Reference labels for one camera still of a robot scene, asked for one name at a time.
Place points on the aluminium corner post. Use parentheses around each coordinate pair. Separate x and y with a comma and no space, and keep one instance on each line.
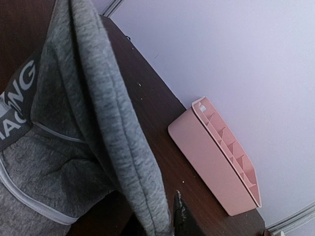
(111,7)
(293,222)

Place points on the pink divided organizer box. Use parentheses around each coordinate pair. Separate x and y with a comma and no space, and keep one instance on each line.
(211,148)

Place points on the left aluminium corner post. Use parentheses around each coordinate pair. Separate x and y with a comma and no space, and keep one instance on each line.
(111,7)

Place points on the right aluminium corner post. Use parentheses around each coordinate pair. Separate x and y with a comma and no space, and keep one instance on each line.
(293,222)

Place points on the grey boxer briefs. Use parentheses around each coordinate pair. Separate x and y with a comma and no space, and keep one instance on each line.
(69,134)

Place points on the white rolled item in box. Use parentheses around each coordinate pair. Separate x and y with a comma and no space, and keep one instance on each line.
(202,108)

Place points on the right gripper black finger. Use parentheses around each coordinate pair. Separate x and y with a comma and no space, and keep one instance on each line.
(184,222)

